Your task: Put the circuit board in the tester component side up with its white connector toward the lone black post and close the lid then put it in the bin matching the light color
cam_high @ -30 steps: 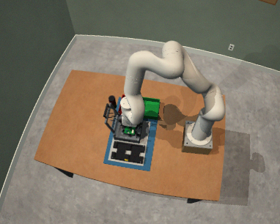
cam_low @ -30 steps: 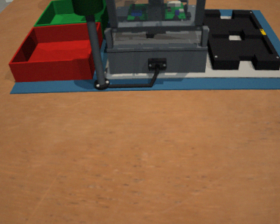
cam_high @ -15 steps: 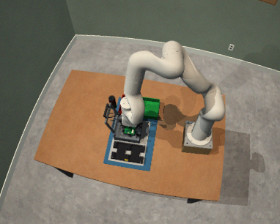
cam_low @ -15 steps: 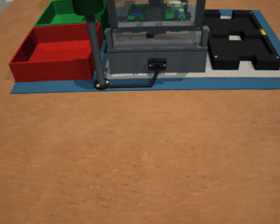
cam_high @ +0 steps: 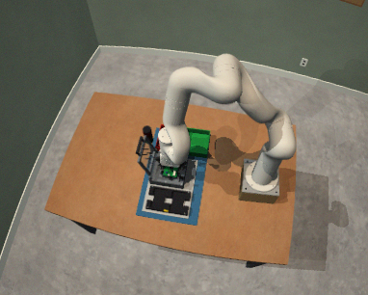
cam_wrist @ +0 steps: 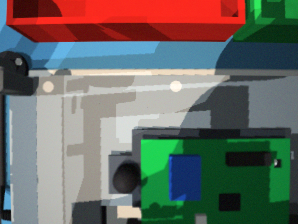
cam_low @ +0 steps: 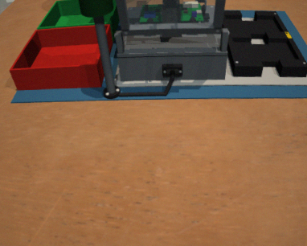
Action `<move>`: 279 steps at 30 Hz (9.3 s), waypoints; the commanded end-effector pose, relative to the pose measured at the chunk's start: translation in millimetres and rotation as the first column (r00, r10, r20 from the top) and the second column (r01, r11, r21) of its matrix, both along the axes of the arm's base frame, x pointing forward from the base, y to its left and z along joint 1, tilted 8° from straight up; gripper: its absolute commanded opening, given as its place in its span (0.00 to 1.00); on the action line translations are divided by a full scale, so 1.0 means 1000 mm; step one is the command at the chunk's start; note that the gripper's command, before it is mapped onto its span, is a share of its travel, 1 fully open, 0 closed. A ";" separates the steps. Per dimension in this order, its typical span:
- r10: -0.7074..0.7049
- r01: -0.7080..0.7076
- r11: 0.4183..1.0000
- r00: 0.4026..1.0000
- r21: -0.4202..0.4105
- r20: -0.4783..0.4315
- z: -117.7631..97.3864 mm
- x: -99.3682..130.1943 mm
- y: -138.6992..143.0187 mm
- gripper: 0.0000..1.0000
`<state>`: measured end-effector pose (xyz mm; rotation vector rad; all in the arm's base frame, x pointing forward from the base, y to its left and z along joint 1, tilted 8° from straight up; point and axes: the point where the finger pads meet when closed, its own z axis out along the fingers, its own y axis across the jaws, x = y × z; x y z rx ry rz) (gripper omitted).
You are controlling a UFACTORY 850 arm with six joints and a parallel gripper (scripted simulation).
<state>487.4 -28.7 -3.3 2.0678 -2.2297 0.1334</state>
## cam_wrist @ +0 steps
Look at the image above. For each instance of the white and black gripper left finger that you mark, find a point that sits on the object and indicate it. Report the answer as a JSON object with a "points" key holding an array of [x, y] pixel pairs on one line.
{"points": [[133, 221]]}

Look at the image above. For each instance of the red open-top bin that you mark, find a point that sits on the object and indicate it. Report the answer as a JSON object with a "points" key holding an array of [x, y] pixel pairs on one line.
{"points": [[125, 20]]}

